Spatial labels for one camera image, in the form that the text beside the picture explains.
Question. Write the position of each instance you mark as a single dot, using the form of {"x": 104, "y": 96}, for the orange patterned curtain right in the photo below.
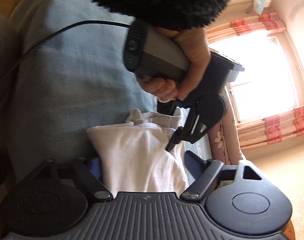
{"x": 265, "y": 22}

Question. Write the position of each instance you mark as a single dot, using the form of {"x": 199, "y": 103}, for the white printed sweatshirt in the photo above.
{"x": 134, "y": 156}

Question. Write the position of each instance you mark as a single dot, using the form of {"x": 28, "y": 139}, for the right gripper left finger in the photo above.
{"x": 54, "y": 197}

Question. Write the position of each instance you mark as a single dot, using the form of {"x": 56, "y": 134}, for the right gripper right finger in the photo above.
{"x": 237, "y": 198}

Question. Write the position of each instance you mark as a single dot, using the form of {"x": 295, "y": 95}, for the pink floral folded quilt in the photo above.
{"x": 223, "y": 137}

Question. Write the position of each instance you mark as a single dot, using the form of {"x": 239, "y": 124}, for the orange patterned curtain left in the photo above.
{"x": 272, "y": 129}

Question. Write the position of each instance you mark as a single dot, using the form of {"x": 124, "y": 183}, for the orange patterned curtain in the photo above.
{"x": 272, "y": 129}
{"x": 265, "y": 22}

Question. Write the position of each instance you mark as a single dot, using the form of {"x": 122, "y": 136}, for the person's left hand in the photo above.
{"x": 193, "y": 44}

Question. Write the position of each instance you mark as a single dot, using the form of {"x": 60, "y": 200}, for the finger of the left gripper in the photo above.
{"x": 203, "y": 115}

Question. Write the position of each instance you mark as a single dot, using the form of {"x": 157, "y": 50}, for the bright window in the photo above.
{"x": 273, "y": 80}

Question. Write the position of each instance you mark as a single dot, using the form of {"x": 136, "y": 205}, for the blue floral bed sheet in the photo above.
{"x": 73, "y": 82}

